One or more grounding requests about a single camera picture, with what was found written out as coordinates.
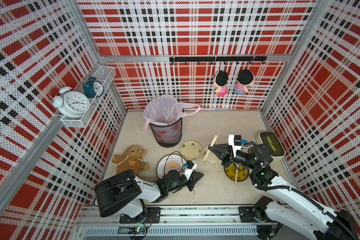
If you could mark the cream plate with flowers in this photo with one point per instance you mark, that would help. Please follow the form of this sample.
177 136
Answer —
191 150

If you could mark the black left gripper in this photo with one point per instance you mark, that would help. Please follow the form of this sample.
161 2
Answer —
191 181

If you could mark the doll with pink dress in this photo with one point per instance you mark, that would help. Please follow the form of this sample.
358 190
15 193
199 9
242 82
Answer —
220 83

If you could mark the teal alarm clock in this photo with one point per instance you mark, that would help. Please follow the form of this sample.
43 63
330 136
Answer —
93 88

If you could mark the pink plastic bin liner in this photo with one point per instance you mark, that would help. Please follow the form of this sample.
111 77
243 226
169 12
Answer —
167 110

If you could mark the cream plate with black pattern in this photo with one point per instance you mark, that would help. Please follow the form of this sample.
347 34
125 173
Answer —
210 159

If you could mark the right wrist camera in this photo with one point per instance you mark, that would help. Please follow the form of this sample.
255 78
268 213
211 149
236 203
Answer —
237 143

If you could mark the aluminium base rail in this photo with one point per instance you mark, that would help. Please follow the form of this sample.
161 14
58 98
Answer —
212 222

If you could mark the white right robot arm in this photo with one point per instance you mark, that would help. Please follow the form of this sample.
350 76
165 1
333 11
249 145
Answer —
304 215

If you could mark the white box with green display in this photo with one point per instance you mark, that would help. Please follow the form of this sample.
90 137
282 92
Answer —
273 143

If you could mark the white wire wall shelf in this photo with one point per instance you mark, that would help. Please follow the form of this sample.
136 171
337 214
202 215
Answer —
103 74

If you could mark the white orange patterned plate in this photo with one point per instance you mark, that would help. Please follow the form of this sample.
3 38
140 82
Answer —
168 163

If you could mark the white alarm clock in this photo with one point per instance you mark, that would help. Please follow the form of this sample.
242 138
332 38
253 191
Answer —
70 103

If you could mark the brown teddy bear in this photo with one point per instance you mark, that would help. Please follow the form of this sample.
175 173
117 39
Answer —
131 159

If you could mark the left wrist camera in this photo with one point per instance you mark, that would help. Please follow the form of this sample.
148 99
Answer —
189 167

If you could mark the bare wooden chopsticks pair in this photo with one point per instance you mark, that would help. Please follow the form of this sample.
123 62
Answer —
236 176

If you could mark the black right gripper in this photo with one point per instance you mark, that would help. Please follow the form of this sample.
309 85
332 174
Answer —
226 150

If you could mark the black hook rail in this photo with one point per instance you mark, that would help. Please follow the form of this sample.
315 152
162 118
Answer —
217 59

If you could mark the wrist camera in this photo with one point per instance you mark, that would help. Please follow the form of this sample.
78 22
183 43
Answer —
189 167
237 143

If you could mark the black mesh trash bin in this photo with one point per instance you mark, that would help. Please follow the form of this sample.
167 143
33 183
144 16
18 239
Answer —
168 136

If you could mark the yellow dark patterned plate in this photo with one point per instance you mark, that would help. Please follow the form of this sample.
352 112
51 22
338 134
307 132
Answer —
231 172

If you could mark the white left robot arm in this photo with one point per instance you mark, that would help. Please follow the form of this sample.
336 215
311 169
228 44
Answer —
125 193

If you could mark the green circuit board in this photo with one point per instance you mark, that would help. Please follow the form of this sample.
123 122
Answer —
136 230

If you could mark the doll with striped shirt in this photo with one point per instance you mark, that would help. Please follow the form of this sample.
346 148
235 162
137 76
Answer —
245 79

